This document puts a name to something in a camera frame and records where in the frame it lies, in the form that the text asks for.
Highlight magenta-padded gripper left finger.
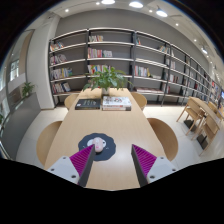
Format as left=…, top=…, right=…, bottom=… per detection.
left=47, top=143, right=97, bottom=188

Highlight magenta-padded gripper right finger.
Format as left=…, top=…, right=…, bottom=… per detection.
left=130, top=143, right=178, bottom=188

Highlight pink computer mouse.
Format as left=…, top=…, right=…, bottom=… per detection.
left=92, top=136, right=108, bottom=154

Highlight dark cartoon-face mouse pad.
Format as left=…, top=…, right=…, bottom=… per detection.
left=77, top=132, right=117, bottom=162

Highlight round-backed wooden chair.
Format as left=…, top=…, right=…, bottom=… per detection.
left=63, top=93, right=80, bottom=111
left=35, top=120, right=63, bottom=167
left=146, top=117, right=179, bottom=162
left=129, top=91, right=148, bottom=112

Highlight group of slatted wooden chairs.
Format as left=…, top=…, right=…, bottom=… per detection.
left=175, top=96, right=224, bottom=157

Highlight black hardcover book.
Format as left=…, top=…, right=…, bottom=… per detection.
left=74, top=98, right=102, bottom=111

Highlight red-spined book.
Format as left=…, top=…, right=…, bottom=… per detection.
left=101, top=106, right=132, bottom=112

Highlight white illustrated book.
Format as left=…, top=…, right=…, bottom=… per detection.
left=101, top=95, right=133, bottom=108

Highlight leafy indoor plant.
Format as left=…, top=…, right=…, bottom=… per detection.
left=20, top=81, right=36, bottom=98

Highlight grey bookshelf unit with books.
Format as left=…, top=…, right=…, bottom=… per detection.
left=48, top=27, right=224, bottom=108

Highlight green potted plant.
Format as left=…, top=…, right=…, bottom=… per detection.
left=82, top=65, right=134, bottom=97

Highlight ceiling lights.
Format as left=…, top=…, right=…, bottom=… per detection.
left=63, top=0, right=209, bottom=56

